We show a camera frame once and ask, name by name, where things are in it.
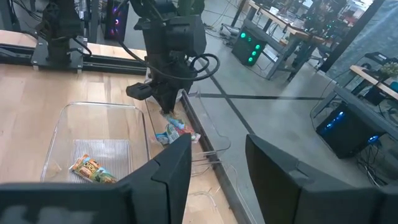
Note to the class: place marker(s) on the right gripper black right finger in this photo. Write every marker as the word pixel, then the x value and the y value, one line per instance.
pixel 311 199

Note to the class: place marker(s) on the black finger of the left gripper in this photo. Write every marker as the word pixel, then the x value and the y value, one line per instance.
pixel 174 101
pixel 140 91

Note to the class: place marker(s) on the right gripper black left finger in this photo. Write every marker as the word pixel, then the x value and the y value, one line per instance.
pixel 140 202

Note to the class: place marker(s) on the orange Chewy granola bar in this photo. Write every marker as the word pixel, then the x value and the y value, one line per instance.
pixel 93 171

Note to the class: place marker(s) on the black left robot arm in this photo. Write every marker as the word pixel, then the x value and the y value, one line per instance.
pixel 174 34

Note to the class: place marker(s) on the clear plastic bin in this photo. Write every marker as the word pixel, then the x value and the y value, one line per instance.
pixel 214 199
pixel 214 133
pixel 93 124

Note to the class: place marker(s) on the black computer tower blue lights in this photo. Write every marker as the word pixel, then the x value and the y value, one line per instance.
pixel 345 133

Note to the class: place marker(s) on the black computer tower glowing fans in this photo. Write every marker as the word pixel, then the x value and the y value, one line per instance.
pixel 116 20

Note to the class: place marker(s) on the black computer tower green lights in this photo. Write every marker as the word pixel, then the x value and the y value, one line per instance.
pixel 248 43

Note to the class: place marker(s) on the desk with metal legs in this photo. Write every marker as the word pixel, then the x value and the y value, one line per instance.
pixel 295 31

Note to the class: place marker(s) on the wooden desk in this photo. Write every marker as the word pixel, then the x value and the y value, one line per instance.
pixel 370 77

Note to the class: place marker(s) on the small green potted plant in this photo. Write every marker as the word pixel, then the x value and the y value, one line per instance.
pixel 390 70

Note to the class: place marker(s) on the black pillar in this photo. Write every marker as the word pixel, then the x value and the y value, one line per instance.
pixel 351 34

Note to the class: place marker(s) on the black table edge rail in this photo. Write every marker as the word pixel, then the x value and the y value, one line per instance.
pixel 109 65
pixel 228 193

